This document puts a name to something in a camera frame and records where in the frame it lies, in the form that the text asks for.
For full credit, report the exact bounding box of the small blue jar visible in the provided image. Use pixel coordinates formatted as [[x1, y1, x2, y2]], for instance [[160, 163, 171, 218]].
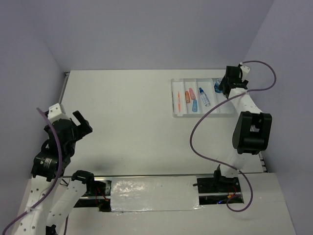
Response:
[[214, 78, 223, 93]]

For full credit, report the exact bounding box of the clear spray bottle blue cap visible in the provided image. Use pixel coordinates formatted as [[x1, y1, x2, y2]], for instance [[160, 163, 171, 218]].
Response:
[[199, 88, 211, 107]]

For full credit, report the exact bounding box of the pink translucent cap case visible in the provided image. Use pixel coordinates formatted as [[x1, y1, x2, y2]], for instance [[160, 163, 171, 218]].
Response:
[[189, 88, 196, 100]]

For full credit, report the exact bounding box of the blue translucent cap case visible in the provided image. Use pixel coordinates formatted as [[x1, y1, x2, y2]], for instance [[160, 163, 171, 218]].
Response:
[[192, 99, 198, 113]]

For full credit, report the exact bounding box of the orange translucent cap case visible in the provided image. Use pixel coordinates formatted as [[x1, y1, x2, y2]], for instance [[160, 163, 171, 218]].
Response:
[[185, 91, 190, 104]]

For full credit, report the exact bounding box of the orange highlighter pen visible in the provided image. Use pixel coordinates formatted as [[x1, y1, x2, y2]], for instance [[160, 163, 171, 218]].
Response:
[[177, 91, 181, 113]]

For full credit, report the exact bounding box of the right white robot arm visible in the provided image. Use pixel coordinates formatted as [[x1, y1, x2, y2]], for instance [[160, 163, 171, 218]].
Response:
[[62, 70, 272, 191]]

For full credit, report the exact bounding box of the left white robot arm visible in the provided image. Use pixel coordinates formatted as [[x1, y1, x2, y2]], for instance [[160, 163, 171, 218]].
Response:
[[15, 111, 96, 235]]

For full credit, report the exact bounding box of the white divided organizer tray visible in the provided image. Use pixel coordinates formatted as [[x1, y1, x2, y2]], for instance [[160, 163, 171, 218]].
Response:
[[171, 78, 226, 118]]

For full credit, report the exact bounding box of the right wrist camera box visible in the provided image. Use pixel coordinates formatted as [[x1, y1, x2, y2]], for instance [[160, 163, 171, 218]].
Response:
[[239, 62, 250, 81]]

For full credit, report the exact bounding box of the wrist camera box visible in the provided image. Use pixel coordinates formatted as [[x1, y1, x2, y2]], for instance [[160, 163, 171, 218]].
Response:
[[239, 62, 250, 81], [47, 103, 66, 123]]

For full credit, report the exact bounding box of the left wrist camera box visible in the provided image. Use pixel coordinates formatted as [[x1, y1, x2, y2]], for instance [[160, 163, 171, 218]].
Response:
[[47, 103, 66, 123]]

